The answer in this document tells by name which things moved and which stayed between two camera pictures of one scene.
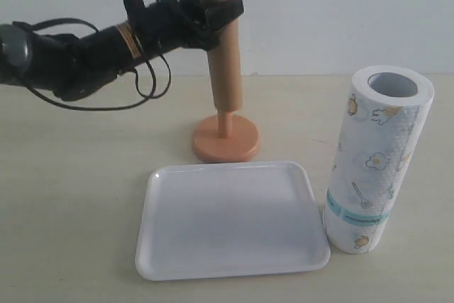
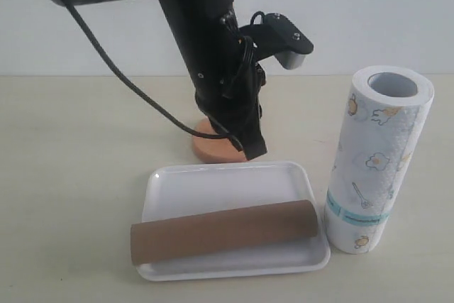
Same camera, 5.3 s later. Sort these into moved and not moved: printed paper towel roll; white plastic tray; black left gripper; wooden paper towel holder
Moved: black left gripper
Not moved: wooden paper towel holder; white plastic tray; printed paper towel roll
